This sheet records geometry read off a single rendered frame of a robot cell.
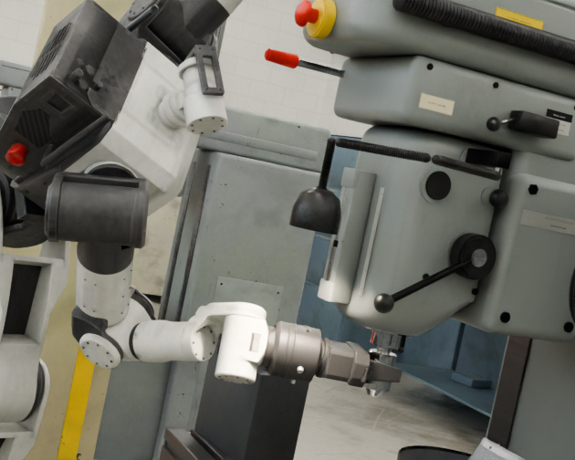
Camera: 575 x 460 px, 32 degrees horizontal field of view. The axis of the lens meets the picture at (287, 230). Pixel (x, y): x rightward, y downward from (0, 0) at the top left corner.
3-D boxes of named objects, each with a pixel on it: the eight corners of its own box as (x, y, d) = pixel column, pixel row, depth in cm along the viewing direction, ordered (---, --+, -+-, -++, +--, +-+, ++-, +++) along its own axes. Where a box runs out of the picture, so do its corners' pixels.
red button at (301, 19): (300, 24, 146) (306, -4, 146) (289, 26, 150) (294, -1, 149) (319, 29, 147) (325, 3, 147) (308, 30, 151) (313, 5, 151)
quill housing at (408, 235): (371, 335, 148) (416, 125, 147) (311, 308, 167) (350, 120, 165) (475, 350, 157) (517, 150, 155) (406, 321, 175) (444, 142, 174)
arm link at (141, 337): (189, 377, 164) (105, 374, 175) (217, 333, 170) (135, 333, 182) (159, 330, 159) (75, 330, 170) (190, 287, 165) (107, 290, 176)
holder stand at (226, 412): (241, 465, 196) (262, 368, 195) (193, 430, 215) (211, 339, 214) (292, 466, 202) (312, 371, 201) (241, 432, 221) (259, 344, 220)
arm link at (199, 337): (251, 300, 157) (186, 302, 164) (242, 356, 154) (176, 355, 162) (275, 312, 162) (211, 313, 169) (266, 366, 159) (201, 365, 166)
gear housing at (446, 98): (403, 120, 144) (418, 52, 143) (328, 115, 166) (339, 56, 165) (580, 164, 158) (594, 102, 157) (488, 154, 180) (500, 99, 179)
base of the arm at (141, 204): (42, 263, 151) (44, 201, 145) (52, 214, 161) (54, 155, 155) (142, 270, 153) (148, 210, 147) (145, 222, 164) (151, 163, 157)
